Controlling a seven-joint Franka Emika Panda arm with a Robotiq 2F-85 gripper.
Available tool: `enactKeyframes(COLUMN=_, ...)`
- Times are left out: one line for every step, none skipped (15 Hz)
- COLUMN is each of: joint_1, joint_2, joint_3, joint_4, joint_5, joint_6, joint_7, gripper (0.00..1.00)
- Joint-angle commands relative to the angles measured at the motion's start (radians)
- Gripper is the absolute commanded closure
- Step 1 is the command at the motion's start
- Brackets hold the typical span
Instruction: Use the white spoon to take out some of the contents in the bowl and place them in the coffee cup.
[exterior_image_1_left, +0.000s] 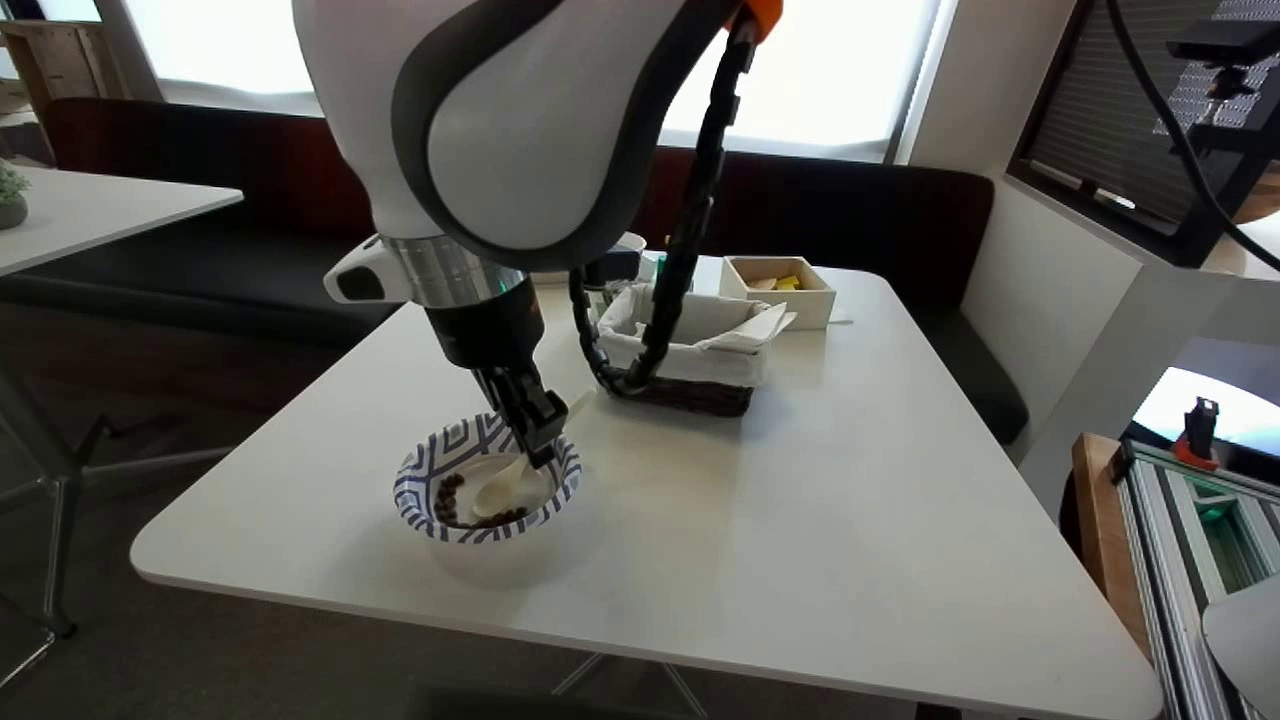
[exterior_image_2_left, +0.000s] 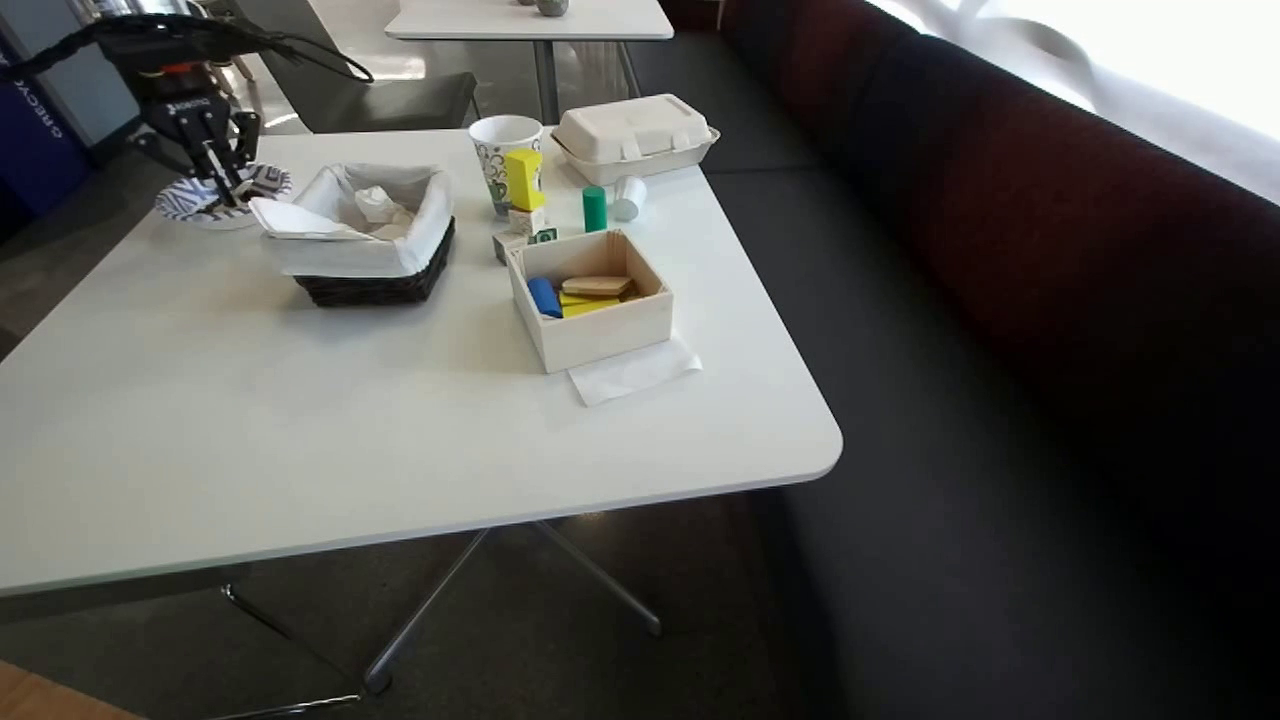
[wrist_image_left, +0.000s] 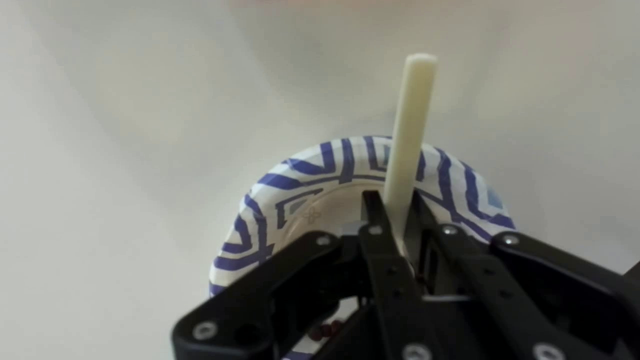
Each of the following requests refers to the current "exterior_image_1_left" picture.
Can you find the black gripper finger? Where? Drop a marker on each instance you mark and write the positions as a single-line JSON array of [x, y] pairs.
[[546, 429], [500, 395]]

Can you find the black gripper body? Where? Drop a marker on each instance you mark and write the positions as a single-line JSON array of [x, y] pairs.
[[484, 334]]

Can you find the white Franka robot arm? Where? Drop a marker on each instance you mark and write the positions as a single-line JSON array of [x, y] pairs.
[[534, 123]]

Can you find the dark brown bowl contents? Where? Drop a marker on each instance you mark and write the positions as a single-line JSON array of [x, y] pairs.
[[496, 512]]

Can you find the white wooden box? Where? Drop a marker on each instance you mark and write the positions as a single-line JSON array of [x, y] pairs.
[[801, 311]]

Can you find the flat yellow toy block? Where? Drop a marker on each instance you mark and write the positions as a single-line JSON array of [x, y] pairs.
[[791, 280]]

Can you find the metal folding table legs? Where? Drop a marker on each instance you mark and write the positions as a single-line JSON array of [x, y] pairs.
[[681, 687]]

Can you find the dark red bench sofa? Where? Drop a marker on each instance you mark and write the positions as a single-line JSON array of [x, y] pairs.
[[853, 213]]

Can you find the bright window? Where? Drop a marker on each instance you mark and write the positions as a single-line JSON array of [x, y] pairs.
[[824, 81]]

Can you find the small green grey object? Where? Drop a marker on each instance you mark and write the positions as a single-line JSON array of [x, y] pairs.
[[11, 192]]

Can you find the wooden furniture piece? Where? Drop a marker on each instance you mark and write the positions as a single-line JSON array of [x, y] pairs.
[[65, 63]]

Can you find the wooden board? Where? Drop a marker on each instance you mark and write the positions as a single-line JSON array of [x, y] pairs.
[[1100, 534]]

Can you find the dark framed panel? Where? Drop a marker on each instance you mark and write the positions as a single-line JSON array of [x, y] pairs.
[[1092, 123]]

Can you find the red black clamp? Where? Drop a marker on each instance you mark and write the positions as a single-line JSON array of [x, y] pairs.
[[1197, 432]]

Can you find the bright white sheet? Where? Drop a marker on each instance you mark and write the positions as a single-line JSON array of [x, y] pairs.
[[1202, 403]]

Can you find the grey round disc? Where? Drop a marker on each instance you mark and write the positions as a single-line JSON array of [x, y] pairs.
[[1255, 653]]

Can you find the white pedestal table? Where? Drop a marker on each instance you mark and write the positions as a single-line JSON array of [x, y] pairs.
[[94, 205]]

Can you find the aluminium profile frame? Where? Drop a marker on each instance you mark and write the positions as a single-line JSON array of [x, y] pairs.
[[1173, 584]]

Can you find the black metal mount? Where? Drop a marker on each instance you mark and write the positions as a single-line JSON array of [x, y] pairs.
[[1234, 92]]

